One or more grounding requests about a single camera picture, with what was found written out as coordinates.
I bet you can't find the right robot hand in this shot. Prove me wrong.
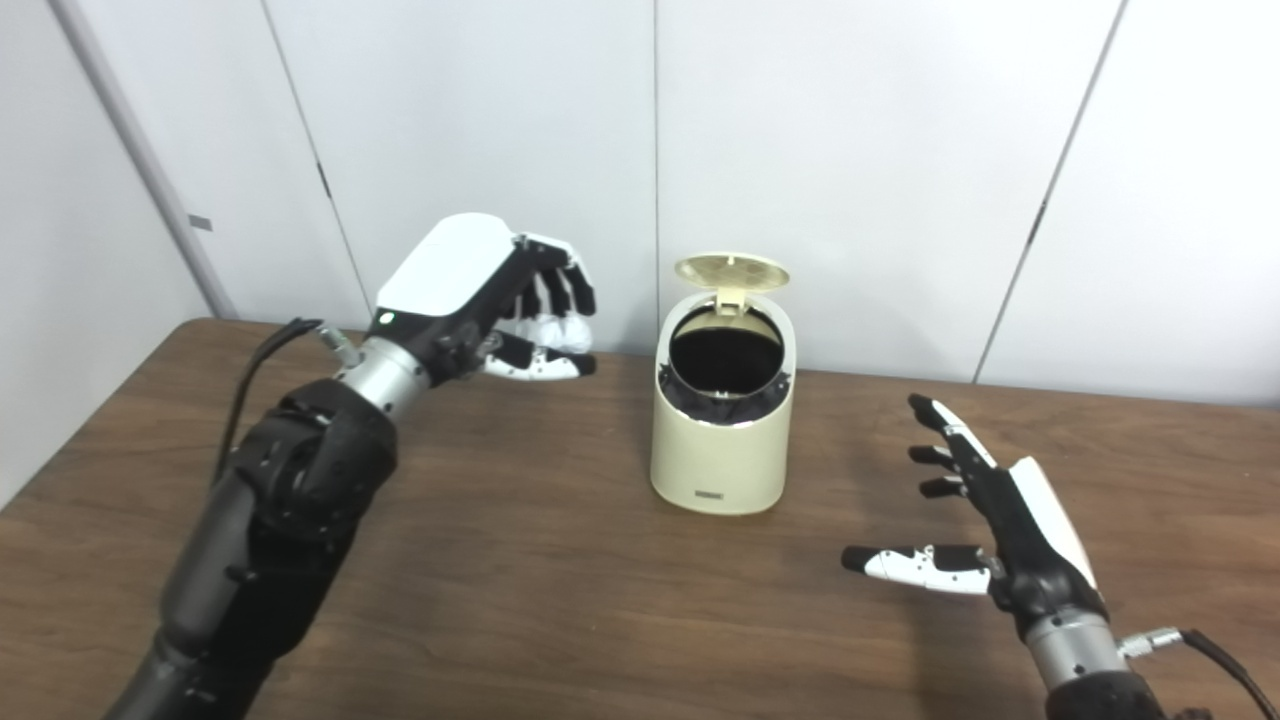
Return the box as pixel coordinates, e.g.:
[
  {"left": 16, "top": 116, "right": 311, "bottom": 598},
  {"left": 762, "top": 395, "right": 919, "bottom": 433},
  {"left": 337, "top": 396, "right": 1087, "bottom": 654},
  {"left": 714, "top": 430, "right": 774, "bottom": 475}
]
[{"left": 842, "top": 393, "right": 1109, "bottom": 629}]

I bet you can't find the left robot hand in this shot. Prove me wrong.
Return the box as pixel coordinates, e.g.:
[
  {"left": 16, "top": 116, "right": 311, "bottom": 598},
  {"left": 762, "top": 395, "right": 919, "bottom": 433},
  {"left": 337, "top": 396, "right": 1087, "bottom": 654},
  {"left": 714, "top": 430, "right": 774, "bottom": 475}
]
[{"left": 372, "top": 212, "right": 598, "bottom": 387}]

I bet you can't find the white paper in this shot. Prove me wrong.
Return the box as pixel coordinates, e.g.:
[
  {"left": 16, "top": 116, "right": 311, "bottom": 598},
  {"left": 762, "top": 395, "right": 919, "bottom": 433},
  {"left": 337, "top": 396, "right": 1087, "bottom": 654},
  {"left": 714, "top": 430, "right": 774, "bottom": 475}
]
[{"left": 505, "top": 300, "right": 593, "bottom": 358}]

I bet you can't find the cream round bin lid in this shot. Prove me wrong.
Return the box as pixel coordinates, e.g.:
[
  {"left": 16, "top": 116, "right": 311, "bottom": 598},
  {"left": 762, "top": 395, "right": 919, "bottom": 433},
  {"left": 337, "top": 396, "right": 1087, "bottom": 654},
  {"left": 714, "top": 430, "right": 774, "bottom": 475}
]
[{"left": 673, "top": 252, "right": 791, "bottom": 316}]

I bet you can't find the cream-colored bin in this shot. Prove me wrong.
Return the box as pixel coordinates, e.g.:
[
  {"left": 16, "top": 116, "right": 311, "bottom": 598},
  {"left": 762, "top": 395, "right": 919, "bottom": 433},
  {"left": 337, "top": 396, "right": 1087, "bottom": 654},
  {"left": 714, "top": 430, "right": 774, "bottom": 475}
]
[{"left": 650, "top": 290, "right": 798, "bottom": 516}]

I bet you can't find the black bin liner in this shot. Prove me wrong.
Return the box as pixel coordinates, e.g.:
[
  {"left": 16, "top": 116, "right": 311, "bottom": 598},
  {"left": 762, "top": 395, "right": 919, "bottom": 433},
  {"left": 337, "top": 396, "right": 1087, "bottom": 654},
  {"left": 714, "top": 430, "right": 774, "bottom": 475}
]
[{"left": 660, "top": 305, "right": 793, "bottom": 426}]

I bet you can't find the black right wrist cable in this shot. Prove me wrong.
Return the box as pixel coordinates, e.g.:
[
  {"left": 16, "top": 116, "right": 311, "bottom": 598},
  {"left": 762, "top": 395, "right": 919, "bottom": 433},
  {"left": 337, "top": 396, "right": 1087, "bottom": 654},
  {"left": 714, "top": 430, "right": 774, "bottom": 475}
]
[{"left": 1118, "top": 626, "right": 1280, "bottom": 720}]

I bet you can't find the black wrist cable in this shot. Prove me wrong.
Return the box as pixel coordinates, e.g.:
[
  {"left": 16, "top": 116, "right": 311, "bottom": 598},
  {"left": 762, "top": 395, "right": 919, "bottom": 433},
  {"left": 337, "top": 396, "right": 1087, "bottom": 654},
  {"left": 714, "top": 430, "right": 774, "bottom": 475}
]
[
  {"left": 1118, "top": 626, "right": 1280, "bottom": 720},
  {"left": 212, "top": 318, "right": 361, "bottom": 483}
]

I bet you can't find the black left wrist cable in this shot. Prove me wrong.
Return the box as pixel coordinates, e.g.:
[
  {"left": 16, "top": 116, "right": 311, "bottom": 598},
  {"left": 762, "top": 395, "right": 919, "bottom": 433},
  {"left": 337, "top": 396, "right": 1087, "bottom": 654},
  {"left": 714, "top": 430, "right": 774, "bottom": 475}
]
[{"left": 212, "top": 318, "right": 361, "bottom": 483}]

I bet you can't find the grey wall post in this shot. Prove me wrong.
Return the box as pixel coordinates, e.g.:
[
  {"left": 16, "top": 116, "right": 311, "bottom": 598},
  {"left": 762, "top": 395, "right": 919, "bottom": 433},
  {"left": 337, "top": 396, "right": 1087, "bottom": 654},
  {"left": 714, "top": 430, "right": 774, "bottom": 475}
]
[{"left": 50, "top": 0, "right": 239, "bottom": 321}]

